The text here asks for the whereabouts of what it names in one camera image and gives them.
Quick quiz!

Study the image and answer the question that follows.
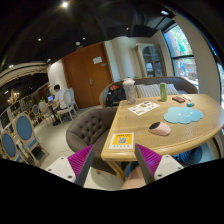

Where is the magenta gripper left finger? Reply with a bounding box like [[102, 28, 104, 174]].
[[68, 145, 95, 187]]

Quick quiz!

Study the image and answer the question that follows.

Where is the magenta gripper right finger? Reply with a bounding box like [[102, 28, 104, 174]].
[[135, 144, 162, 184]]

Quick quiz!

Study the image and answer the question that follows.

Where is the pink computer mouse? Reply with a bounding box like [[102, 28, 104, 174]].
[[149, 122, 171, 136]]

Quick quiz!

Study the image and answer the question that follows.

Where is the blue cloud mouse pad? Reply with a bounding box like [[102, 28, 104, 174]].
[[163, 107, 203, 124]]

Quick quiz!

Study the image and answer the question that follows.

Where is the grey tufted armchair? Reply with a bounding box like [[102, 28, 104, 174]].
[[66, 108, 116, 174]]

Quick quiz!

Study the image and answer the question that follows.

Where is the yellow QR code sign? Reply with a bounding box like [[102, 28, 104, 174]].
[[109, 133, 134, 149]]

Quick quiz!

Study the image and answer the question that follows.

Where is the wooden table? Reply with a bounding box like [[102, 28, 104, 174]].
[[101, 94, 224, 179]]

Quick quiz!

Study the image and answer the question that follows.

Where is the printed menu sheet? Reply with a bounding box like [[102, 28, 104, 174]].
[[128, 101, 159, 116]]

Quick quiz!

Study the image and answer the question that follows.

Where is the white chair near person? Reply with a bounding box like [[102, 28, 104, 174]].
[[57, 90, 77, 118]]

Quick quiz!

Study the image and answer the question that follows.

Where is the seated person white shirt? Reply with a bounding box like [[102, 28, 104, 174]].
[[54, 84, 67, 110]]

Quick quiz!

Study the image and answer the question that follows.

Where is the blue white dining chair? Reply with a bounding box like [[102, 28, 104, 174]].
[[12, 113, 49, 166]]

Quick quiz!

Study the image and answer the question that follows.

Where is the small teal object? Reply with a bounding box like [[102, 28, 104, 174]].
[[187, 103, 195, 107]]

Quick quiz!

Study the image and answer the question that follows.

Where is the striped cushion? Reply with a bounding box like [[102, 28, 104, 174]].
[[135, 84, 160, 98]]

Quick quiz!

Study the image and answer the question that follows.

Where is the white pen-like object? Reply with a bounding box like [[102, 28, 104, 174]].
[[182, 94, 192, 101]]

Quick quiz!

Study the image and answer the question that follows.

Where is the black backpack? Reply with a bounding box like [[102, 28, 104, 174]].
[[106, 84, 126, 107]]

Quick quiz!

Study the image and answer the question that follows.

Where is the green can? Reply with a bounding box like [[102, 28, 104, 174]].
[[160, 82, 167, 102]]

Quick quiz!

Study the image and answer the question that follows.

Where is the clear plastic tumbler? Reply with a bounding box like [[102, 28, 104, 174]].
[[123, 78, 136, 104]]

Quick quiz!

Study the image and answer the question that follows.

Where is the grey sofa bench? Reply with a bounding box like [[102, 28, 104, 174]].
[[99, 76, 198, 108]]

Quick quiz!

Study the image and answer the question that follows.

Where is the wooden double door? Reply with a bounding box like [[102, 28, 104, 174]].
[[62, 42, 113, 108]]

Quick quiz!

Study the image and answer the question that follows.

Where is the white glass cabinet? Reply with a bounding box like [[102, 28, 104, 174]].
[[135, 43, 166, 78]]

